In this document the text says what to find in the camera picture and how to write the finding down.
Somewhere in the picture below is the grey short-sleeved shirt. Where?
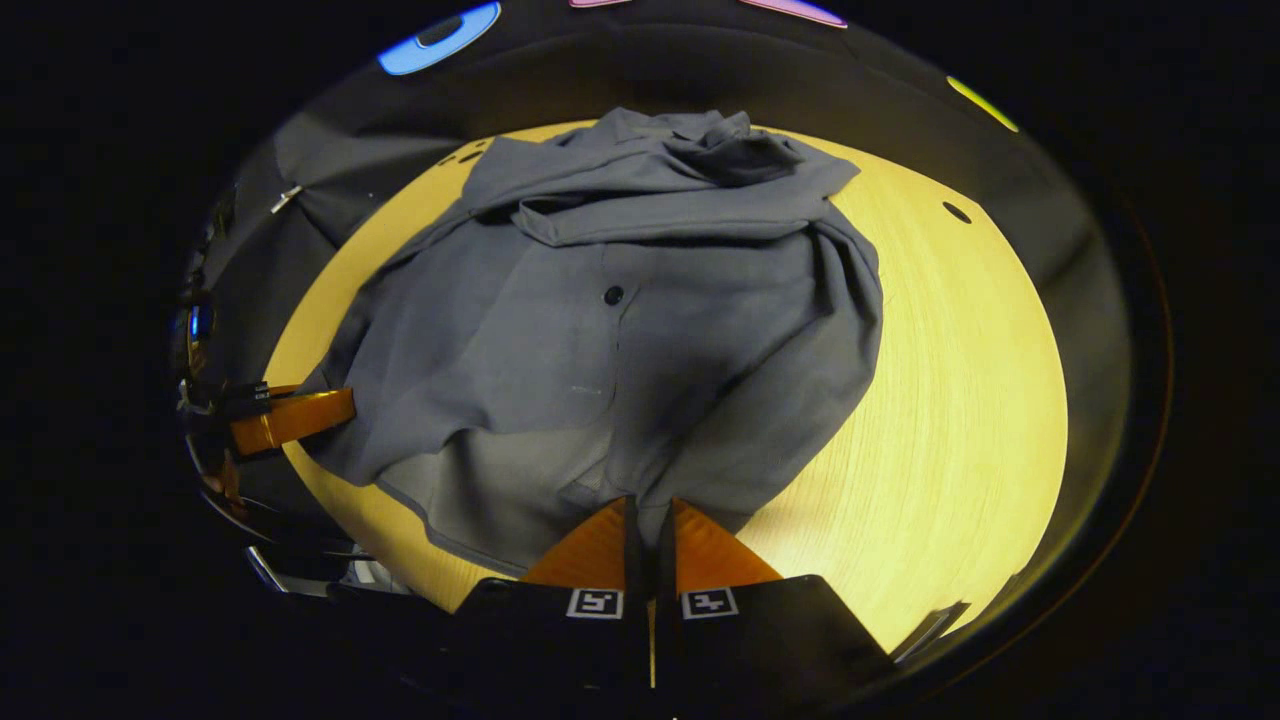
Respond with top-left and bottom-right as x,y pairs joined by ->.
300,107 -> 886,579

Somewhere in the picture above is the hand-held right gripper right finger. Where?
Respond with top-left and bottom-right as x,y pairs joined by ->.
655,497 -> 896,691

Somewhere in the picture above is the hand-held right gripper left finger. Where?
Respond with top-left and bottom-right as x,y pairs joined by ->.
445,497 -> 651,701

